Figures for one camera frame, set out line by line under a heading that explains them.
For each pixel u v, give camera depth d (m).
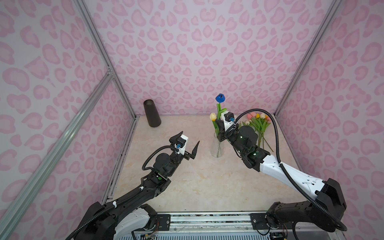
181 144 0.59
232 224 0.73
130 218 0.57
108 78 0.88
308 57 0.86
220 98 0.56
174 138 0.68
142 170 0.54
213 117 0.77
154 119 1.11
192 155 0.68
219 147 0.91
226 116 0.60
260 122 1.10
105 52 0.84
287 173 0.46
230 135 0.62
